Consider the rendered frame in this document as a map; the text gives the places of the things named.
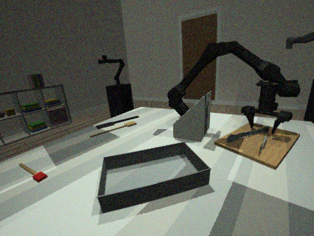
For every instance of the light brown wooden board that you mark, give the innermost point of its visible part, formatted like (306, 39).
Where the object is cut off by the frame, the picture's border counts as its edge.
(277, 145)

